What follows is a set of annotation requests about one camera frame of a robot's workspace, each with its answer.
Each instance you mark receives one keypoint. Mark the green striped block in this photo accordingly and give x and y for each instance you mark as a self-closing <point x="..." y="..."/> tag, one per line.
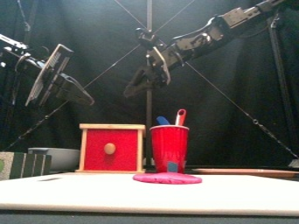
<point x="23" y="164"/>

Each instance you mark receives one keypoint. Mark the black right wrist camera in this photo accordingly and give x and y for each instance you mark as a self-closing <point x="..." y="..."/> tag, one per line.
<point x="145" y="38"/>

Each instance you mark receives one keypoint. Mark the red drawer with wooden knob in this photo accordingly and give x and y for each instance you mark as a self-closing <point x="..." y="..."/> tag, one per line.
<point x="116" y="157"/>

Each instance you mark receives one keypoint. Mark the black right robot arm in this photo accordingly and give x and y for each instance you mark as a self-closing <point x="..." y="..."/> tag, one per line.
<point x="217" y="27"/>

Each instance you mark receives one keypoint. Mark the vertical metal frame pole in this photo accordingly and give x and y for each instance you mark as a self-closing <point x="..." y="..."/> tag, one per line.
<point x="148" y="116"/>

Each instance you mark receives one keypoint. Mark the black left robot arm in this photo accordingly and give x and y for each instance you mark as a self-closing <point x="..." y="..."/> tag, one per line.
<point x="11" y="51"/>

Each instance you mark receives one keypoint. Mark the wooden drawer box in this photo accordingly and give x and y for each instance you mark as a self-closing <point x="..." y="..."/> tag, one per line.
<point x="112" y="126"/>

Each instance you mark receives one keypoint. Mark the white cutting board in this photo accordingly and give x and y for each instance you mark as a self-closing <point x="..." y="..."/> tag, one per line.
<point x="116" y="195"/>

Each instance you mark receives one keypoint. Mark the red plastic cup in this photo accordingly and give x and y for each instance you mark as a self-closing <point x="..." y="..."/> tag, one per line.
<point x="169" y="145"/>

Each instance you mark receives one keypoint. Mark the flat wooden board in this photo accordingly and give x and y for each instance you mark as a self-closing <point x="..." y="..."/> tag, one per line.
<point x="248" y="172"/>

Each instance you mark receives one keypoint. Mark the pink flat dough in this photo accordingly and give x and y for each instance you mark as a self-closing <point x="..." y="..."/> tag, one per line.
<point x="167" y="178"/>

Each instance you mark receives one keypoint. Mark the grey bowl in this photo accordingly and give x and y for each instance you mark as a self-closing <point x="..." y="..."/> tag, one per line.
<point x="64" y="157"/>

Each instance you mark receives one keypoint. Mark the black side frame post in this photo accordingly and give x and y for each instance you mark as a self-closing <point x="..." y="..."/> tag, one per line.
<point x="281" y="87"/>

